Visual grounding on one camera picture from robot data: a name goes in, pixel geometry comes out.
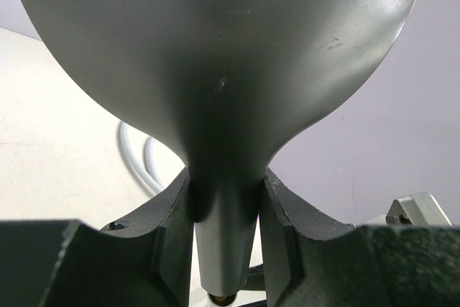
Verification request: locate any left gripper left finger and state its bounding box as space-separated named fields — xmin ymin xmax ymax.
xmin=39 ymin=170 xmax=193 ymax=306

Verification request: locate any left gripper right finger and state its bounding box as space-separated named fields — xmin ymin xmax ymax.
xmin=259 ymin=172 xmax=459 ymax=306

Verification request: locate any white shower hose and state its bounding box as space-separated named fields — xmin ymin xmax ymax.
xmin=118 ymin=122 xmax=170 ymax=195

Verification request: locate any grey shower head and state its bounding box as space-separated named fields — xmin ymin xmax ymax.
xmin=21 ymin=0 xmax=415 ymax=296

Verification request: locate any left aluminium frame post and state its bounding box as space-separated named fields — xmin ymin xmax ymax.
xmin=385 ymin=193 xmax=453 ymax=226

